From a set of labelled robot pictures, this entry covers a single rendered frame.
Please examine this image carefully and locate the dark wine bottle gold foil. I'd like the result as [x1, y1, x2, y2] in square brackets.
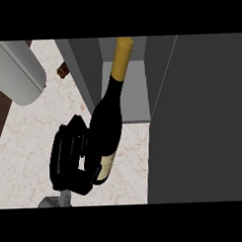
[85, 37, 140, 187]

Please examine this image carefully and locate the small brown wooden object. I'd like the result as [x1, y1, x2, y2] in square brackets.
[55, 60, 71, 80]

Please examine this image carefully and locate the grey open cabinet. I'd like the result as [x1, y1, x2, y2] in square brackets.
[54, 35, 182, 127]

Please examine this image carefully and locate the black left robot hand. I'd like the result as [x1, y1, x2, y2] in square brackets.
[46, 113, 108, 198]

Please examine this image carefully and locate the dark grey cabinet door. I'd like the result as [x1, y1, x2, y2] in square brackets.
[142, 33, 242, 205]

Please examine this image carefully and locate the pale grey rounded appliance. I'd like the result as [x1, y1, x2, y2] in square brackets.
[0, 40, 48, 108]

